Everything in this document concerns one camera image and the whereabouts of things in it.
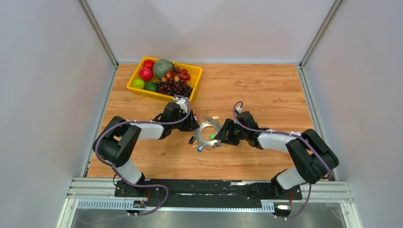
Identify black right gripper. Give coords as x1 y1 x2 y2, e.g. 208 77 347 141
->
214 118 248 146

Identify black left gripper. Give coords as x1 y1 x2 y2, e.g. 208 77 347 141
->
171 110 200 132

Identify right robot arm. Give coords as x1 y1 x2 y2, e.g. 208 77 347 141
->
215 111 339 199

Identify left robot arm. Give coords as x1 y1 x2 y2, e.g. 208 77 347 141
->
92 100 199 197

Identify dark purple grape bunch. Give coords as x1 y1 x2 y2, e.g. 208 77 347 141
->
156 80 193 98

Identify black key tag lower left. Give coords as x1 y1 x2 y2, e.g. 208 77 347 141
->
188 136 195 144

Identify dark green lime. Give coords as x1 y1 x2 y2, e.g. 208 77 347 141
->
144 81 159 92

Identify red grape bunch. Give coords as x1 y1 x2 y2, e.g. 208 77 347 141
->
161 66 191 86

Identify light green apple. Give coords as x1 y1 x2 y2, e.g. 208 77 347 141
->
131 78 145 89

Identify green melon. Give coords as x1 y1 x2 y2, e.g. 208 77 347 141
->
153 59 174 80

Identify red apple lower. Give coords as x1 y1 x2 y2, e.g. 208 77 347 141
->
139 66 154 82

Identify red apple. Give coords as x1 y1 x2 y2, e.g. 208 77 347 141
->
143 59 155 71
139 66 154 82

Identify red apple upper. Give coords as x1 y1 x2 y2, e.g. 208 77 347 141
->
143 59 155 71

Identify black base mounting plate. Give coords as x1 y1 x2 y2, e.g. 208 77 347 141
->
114 179 302 209

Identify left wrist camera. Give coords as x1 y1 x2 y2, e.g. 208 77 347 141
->
173 96 189 114

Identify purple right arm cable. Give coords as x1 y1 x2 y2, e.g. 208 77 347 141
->
233 100 334 220

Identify aluminium frame rail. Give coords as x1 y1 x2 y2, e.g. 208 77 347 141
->
67 178 353 213

